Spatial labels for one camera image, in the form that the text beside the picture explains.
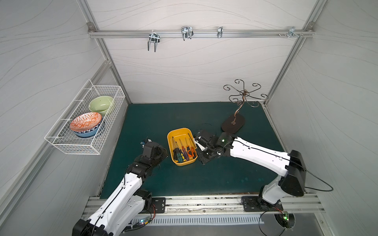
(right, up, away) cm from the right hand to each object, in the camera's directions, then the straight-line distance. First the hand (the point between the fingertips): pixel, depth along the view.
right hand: (199, 156), depth 76 cm
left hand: (-19, +2, +6) cm, 20 cm away
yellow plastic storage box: (-14, +6, +22) cm, 27 cm away
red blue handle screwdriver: (-9, -2, +15) cm, 17 cm away
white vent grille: (0, -29, -6) cm, 30 cm away
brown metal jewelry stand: (+28, +16, +29) cm, 43 cm away
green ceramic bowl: (-50, +28, -3) cm, 57 cm away
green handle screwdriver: (-12, -3, +11) cm, 16 cm away
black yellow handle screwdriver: (-15, 0, +15) cm, 21 cm away
